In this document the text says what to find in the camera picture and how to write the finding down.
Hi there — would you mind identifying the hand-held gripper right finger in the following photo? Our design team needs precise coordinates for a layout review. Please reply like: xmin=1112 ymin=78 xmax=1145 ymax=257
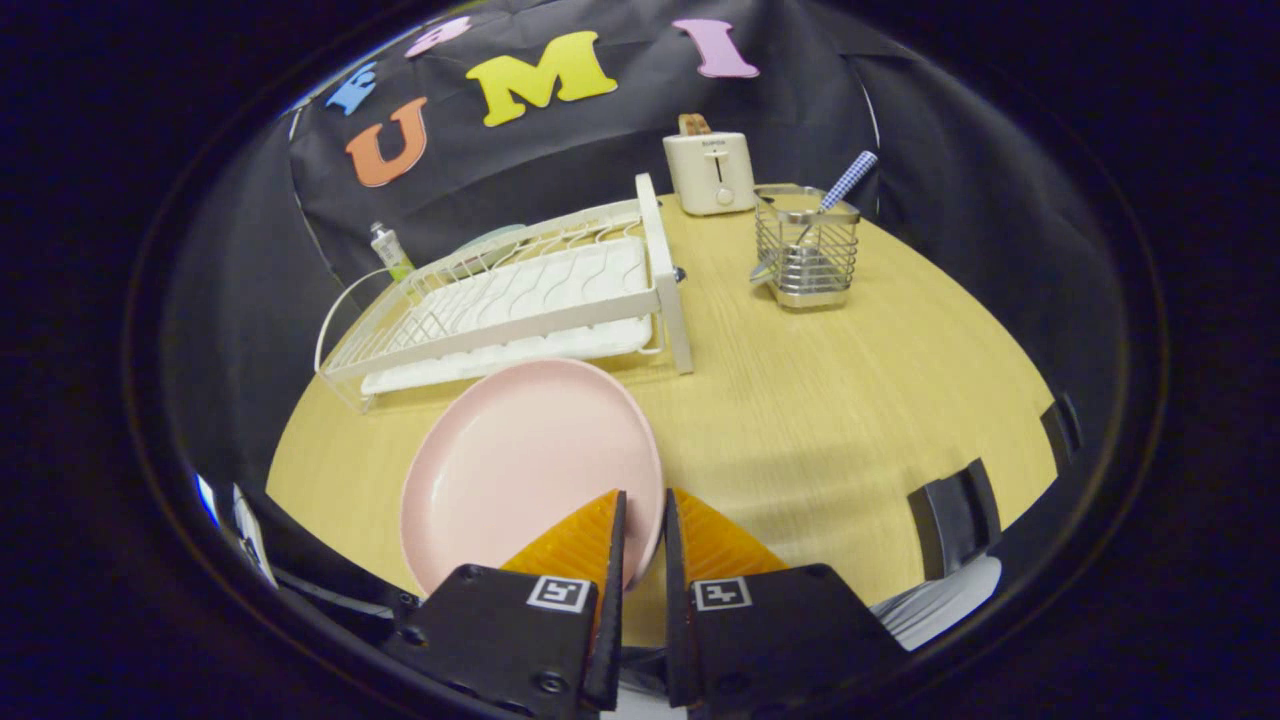
xmin=663 ymin=487 xmax=906 ymax=720

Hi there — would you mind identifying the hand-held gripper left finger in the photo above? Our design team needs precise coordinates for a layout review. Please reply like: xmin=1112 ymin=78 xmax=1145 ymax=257
xmin=385 ymin=488 xmax=629 ymax=720

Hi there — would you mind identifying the pink plate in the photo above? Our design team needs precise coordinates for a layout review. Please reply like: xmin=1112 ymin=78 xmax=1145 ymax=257
xmin=400 ymin=358 xmax=666 ymax=598

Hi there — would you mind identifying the white dish rack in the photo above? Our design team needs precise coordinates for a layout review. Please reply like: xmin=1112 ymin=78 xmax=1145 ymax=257
xmin=315 ymin=172 xmax=694 ymax=413

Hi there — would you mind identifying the metal wire basket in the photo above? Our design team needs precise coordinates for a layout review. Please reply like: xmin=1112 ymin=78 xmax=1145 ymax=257
xmin=752 ymin=184 xmax=862 ymax=310

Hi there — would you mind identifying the spoon with blue checked handle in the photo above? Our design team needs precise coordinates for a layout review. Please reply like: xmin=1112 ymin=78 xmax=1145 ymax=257
xmin=750 ymin=150 xmax=879 ymax=284

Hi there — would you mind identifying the pale green plate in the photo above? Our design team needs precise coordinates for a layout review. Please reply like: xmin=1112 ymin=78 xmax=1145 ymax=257
xmin=445 ymin=223 xmax=528 ymax=269

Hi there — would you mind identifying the white ribbed panel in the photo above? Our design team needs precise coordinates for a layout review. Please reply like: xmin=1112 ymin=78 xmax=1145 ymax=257
xmin=870 ymin=555 xmax=1003 ymax=651

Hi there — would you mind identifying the black table clamp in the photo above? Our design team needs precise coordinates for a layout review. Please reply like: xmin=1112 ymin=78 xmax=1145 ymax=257
xmin=1040 ymin=393 xmax=1086 ymax=473
xmin=907 ymin=458 xmax=1003 ymax=583

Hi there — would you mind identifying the white side desk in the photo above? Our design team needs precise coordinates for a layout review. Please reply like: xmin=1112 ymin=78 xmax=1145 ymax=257
xmin=232 ymin=485 xmax=279 ymax=589

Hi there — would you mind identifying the clear bottle with green liquid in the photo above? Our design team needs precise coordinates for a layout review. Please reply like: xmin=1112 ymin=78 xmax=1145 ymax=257
xmin=370 ymin=221 xmax=416 ymax=284

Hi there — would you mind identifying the cream toaster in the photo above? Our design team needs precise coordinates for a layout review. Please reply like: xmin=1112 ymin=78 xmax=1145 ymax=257
xmin=662 ymin=130 xmax=758 ymax=217

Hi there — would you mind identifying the black backdrop cloth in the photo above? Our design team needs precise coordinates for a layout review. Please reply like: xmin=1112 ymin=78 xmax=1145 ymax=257
xmin=165 ymin=0 xmax=1126 ymax=481

